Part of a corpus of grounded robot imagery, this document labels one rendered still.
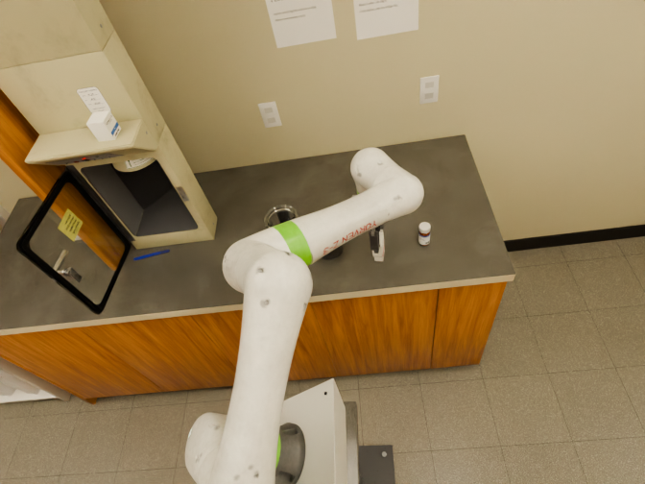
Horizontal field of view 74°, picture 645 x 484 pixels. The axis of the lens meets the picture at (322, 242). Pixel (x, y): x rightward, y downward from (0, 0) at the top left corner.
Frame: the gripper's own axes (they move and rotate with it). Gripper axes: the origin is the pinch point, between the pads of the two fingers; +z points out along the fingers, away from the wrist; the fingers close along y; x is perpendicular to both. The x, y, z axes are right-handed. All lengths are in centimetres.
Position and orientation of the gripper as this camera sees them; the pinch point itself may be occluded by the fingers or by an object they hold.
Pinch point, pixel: (377, 244)
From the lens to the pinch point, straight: 145.0
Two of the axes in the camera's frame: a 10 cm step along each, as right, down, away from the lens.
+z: 1.6, 6.0, 7.8
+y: -2.0, 8.0, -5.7
